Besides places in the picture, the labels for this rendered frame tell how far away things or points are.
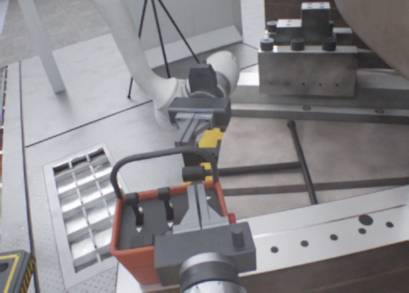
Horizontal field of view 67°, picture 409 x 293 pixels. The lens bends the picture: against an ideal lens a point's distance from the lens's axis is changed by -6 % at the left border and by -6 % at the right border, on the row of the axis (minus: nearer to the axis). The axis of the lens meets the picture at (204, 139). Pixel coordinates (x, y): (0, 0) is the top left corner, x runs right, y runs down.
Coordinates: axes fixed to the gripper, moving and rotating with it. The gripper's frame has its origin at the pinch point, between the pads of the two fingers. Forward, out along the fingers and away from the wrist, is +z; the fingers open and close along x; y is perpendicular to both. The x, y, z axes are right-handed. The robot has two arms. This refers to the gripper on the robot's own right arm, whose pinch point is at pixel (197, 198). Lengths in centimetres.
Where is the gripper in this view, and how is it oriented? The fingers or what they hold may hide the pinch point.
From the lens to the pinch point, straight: 52.9
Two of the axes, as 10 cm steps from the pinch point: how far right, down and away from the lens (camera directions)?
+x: -9.9, 1.7, -0.2
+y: -1.3, -8.1, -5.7
